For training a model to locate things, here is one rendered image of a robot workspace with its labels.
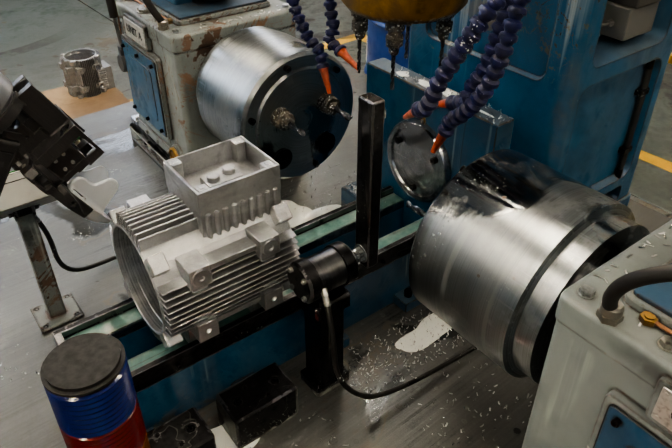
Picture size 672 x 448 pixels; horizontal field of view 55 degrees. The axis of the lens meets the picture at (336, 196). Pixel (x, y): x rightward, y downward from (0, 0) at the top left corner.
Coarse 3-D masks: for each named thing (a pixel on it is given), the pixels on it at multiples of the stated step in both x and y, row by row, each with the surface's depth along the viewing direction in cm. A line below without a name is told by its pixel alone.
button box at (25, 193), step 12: (12, 180) 94; (24, 180) 94; (12, 192) 93; (24, 192) 94; (36, 192) 95; (0, 204) 92; (12, 204) 93; (24, 204) 94; (36, 204) 98; (0, 216) 95
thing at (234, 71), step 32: (256, 32) 120; (224, 64) 116; (256, 64) 112; (288, 64) 111; (224, 96) 115; (256, 96) 110; (288, 96) 114; (320, 96) 118; (352, 96) 124; (224, 128) 117; (256, 128) 113; (288, 128) 112; (320, 128) 122; (288, 160) 120; (320, 160) 126
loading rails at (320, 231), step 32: (384, 192) 119; (320, 224) 112; (352, 224) 112; (384, 224) 118; (416, 224) 112; (384, 256) 105; (352, 288) 103; (384, 288) 109; (96, 320) 92; (128, 320) 93; (224, 320) 93; (256, 320) 93; (288, 320) 97; (352, 320) 107; (128, 352) 94; (160, 352) 88; (192, 352) 88; (224, 352) 92; (256, 352) 96; (288, 352) 101; (160, 384) 87; (192, 384) 91; (224, 384) 95; (160, 416) 90
